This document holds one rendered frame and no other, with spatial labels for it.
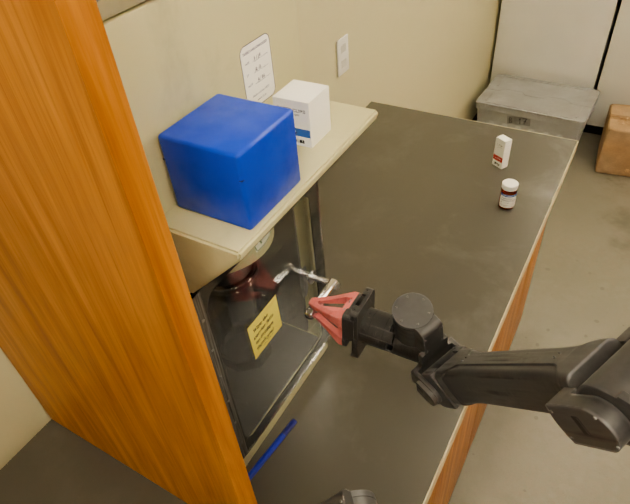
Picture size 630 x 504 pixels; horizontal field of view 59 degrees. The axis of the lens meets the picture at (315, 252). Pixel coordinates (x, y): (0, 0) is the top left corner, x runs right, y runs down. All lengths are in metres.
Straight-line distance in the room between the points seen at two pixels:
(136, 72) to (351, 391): 0.76
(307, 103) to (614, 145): 2.90
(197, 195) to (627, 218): 2.84
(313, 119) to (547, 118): 2.75
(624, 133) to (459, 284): 2.23
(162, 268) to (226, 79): 0.25
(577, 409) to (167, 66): 0.47
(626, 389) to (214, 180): 0.39
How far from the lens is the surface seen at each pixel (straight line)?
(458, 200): 1.56
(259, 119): 0.57
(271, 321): 0.88
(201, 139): 0.55
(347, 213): 1.51
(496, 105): 3.40
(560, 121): 3.36
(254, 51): 0.70
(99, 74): 0.41
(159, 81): 0.58
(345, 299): 0.88
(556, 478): 2.17
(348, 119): 0.74
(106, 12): 0.54
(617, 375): 0.47
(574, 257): 2.92
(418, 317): 0.77
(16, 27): 0.44
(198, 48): 0.62
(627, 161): 3.51
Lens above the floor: 1.86
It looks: 42 degrees down
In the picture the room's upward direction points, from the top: 6 degrees counter-clockwise
